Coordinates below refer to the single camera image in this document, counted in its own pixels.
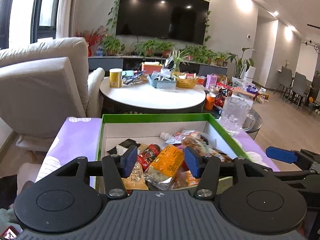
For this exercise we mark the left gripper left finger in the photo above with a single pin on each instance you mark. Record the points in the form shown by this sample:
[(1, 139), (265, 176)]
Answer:
[(75, 194)]

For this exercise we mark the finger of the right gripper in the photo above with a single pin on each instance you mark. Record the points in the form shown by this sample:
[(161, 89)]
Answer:
[(282, 155)]

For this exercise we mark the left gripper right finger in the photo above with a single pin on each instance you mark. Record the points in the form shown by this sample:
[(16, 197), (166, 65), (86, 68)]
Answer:
[(246, 194)]

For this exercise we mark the small orange candy packet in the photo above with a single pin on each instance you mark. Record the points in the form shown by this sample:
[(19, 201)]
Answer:
[(184, 180)]

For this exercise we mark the yellow-brown snack packet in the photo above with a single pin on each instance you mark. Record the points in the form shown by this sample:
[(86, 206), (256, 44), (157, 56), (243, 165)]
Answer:
[(136, 179)]

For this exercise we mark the black brown snack packet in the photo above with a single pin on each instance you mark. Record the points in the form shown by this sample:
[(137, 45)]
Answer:
[(122, 147)]

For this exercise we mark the clear orange biscuit packet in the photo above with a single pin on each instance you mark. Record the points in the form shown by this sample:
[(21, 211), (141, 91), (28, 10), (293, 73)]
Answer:
[(204, 149)]

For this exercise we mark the red snack packet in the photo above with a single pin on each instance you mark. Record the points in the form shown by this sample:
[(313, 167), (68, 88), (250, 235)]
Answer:
[(147, 156)]

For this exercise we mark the orange snack bar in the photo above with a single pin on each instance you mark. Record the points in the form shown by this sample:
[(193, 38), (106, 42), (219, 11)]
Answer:
[(164, 168)]

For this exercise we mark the white pink drink pouch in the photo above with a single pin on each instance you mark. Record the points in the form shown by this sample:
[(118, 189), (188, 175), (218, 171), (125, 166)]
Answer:
[(178, 137)]

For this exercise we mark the clear glass mug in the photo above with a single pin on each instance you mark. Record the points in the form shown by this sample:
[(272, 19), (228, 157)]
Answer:
[(235, 117)]

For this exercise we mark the purple floral tablecloth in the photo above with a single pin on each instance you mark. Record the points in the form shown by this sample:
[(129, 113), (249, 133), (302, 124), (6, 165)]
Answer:
[(80, 137)]

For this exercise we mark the grey dining chair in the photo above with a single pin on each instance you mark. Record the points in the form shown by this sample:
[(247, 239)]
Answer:
[(284, 81)]

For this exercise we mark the orange cup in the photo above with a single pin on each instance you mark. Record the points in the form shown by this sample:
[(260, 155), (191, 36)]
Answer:
[(209, 101)]

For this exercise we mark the tall white potted plant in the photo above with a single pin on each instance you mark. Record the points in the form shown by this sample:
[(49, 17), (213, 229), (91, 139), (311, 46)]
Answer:
[(241, 65)]

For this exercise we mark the pink purple box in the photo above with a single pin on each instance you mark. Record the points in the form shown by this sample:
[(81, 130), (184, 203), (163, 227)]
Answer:
[(211, 80)]

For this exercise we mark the yellow wicker basket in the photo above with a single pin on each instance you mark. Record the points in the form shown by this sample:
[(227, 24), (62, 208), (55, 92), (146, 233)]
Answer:
[(186, 83)]

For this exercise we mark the beige sofa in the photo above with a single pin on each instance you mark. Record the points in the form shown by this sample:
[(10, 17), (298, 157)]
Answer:
[(44, 83)]

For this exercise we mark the round white coffee table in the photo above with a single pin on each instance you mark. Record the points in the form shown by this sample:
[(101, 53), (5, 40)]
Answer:
[(146, 99)]

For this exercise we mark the yellow tin can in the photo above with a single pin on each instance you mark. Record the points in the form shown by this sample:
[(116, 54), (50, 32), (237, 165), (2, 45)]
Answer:
[(115, 77)]

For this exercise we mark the blue plastic basket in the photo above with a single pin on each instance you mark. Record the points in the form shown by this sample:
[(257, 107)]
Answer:
[(161, 84)]

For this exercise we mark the orange box on table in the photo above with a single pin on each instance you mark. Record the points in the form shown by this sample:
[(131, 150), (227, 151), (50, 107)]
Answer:
[(150, 67)]

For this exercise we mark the red flower decoration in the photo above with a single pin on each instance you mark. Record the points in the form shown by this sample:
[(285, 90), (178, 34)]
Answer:
[(92, 37)]

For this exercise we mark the black wall television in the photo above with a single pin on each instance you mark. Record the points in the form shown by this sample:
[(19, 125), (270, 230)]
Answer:
[(181, 20)]

